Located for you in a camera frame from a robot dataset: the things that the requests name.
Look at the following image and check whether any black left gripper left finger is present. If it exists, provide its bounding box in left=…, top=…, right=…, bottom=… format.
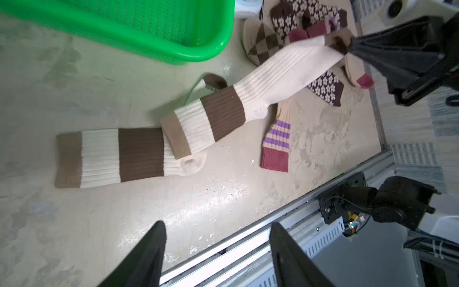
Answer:
left=99, top=221, right=167, bottom=287

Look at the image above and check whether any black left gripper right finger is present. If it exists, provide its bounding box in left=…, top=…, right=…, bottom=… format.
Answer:
left=270, top=222, right=333, bottom=287

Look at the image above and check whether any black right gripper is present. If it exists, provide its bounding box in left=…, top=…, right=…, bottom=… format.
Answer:
left=348, top=14, right=459, bottom=106

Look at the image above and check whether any cream brown striped sock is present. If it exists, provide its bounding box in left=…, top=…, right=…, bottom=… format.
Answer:
left=54, top=73, right=228, bottom=190
left=160, top=28, right=354, bottom=160

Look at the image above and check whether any beige magenta toe sock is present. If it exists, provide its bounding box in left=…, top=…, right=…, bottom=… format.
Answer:
left=288, top=18, right=374, bottom=89

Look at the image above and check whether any brown floral sock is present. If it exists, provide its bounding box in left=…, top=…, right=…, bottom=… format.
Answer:
left=270, top=1, right=344, bottom=106
left=286, top=0, right=348, bottom=28

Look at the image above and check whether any beige purple striped sock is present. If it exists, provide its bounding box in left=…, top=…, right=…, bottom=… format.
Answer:
left=261, top=97, right=292, bottom=173

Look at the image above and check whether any brown argyle sock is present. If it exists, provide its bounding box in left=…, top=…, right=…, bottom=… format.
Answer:
left=242, top=17, right=284, bottom=66

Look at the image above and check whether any small white alarm clock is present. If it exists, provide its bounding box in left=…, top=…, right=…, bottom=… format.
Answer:
left=234, top=0, right=264, bottom=19

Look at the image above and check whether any green plastic basket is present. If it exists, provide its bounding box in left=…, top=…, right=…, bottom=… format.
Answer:
left=1, top=0, right=235, bottom=65

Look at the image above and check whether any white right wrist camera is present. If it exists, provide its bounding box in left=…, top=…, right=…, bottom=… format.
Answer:
left=379, top=0, right=459, bottom=26

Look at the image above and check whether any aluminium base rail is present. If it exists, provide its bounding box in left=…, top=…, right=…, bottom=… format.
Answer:
left=160, top=150, right=394, bottom=287

